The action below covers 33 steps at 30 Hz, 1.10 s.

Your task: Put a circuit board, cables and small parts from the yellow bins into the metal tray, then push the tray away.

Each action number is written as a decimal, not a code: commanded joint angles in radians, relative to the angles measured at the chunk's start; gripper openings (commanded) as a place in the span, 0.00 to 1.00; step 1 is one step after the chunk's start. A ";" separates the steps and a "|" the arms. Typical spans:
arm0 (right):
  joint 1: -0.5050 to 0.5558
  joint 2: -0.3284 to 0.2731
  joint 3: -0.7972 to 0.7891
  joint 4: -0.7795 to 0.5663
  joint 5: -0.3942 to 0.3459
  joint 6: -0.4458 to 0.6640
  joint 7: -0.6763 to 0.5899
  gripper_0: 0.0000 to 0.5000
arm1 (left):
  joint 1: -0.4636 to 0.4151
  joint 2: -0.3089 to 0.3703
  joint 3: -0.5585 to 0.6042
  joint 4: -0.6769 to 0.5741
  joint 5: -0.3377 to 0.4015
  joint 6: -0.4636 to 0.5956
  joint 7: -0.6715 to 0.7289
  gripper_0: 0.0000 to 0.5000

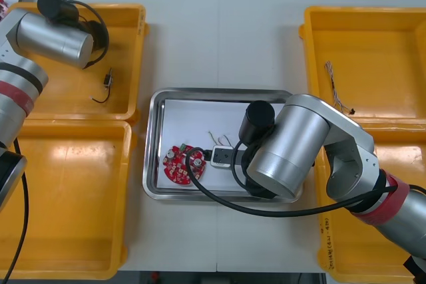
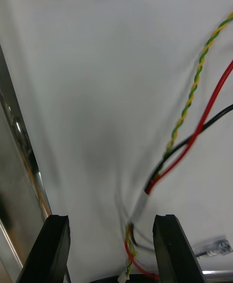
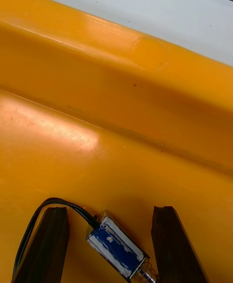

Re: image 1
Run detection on twisted white wire harness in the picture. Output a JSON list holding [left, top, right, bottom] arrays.
[[324, 60, 355, 115]]

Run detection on white sheet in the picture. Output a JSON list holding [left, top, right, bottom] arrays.
[[156, 98, 288, 194]]

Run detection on small metal solenoid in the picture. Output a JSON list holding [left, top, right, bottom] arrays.
[[91, 67, 114, 104]]

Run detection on green-yellow red black wire harness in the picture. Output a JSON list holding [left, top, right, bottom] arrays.
[[206, 130, 234, 148]]

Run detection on round red circuit board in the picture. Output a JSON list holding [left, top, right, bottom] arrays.
[[162, 143, 210, 187]]

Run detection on yellow-orange plastic bin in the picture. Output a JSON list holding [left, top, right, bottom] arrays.
[[312, 120, 426, 284], [0, 1, 148, 121], [298, 5, 426, 127], [0, 119, 138, 281]]

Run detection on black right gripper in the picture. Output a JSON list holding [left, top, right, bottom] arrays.
[[232, 148, 249, 165]]

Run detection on steel tray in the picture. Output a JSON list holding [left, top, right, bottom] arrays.
[[142, 87, 304, 204]]

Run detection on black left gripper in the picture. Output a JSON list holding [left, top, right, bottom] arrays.
[[79, 20, 105, 54]]

